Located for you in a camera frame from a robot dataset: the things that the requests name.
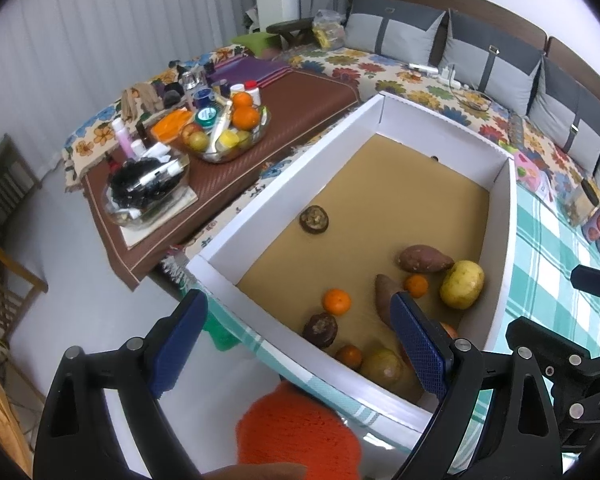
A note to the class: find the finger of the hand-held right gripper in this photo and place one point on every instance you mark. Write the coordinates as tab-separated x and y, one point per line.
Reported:
597	282
580	385

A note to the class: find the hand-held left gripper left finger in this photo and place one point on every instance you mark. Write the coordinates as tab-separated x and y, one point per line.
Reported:
172	355

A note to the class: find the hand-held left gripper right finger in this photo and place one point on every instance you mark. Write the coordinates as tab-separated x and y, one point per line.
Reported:
422	347

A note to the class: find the red apple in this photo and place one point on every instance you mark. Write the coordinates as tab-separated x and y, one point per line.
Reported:
449	331

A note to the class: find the green citrus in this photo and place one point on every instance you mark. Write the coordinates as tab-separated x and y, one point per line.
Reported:
382	366

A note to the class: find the small orange tangerine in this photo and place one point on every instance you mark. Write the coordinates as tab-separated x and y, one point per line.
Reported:
416	286

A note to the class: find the plump sweet potato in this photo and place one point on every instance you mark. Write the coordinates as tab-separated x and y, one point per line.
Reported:
386	297

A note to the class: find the dark orange tangerine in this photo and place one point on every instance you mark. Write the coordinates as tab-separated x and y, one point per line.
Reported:
349	355

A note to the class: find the long sweet potato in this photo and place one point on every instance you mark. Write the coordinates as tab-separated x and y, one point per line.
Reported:
425	259

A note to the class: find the bright orange tangerine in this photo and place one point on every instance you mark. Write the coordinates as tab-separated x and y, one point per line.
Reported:
336	302

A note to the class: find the large dark mangosteen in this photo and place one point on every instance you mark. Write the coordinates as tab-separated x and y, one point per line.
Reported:
314	220

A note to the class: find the white cardboard box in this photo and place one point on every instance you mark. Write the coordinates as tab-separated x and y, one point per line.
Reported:
420	170

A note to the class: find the green checked tablecloth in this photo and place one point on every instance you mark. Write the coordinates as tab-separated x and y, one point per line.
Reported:
545	260

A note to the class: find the clear jar black lid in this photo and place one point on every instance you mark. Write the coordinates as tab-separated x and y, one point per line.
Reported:
585	205

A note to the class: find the white snack packet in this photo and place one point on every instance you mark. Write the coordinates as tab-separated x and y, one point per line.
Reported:
545	187

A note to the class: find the pink patterned pouch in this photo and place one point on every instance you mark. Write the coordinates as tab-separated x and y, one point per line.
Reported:
527	170

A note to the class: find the orange knitted garment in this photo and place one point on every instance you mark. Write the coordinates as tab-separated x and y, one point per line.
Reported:
295	430

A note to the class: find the cream paper sheet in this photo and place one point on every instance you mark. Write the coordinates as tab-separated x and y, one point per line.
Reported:
182	205

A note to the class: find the glass bowl with cosmetics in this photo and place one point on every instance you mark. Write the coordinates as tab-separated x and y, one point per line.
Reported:
130	210

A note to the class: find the pink bottle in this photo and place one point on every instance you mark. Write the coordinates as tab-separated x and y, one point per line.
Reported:
123	136

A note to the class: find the orange packet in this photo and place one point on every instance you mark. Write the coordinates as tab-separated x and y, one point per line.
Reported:
172	125

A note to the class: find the wooden rack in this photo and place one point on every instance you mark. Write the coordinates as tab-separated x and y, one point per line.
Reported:
10	185

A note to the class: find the large orange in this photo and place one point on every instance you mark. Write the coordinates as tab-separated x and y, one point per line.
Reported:
245	118
241	99

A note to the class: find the white power strip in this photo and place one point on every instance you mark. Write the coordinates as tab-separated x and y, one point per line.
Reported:
447	74

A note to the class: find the beige knitted cloth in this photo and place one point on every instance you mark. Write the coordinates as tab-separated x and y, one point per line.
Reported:
140	99

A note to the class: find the white bottle red cap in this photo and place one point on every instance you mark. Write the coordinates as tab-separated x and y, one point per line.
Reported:
251	90

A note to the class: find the purple cloth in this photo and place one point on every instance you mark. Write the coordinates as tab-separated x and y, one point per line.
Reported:
250	67

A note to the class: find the green cushion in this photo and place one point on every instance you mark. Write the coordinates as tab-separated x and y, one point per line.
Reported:
255	40

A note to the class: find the clear snack bag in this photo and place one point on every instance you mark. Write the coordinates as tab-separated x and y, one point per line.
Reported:
330	30

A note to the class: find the white pleated curtain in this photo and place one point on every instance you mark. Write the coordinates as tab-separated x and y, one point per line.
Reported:
105	20

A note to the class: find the dark wooden chair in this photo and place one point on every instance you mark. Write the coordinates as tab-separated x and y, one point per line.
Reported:
295	27

